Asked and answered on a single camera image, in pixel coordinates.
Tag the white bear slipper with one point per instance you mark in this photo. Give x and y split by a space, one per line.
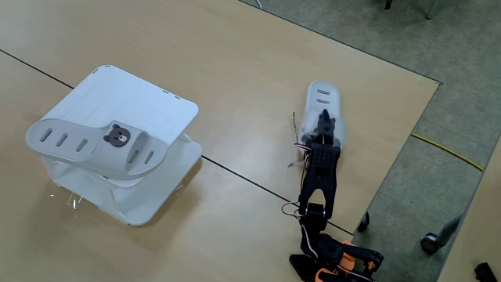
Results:
323 92
70 150

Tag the white plastic shelf box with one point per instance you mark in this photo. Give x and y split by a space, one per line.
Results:
137 98

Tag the black table caster wheel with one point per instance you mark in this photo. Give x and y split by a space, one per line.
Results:
364 221

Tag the black furniture foot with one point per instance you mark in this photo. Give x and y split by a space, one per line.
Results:
388 4

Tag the chair caster wheel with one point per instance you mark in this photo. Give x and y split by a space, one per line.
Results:
429 243

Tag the grey metal chair leg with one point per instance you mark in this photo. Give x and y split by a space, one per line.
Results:
431 9

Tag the grey chair base leg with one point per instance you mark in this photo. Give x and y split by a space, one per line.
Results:
450 229

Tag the black object on floor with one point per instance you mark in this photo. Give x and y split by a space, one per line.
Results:
485 273

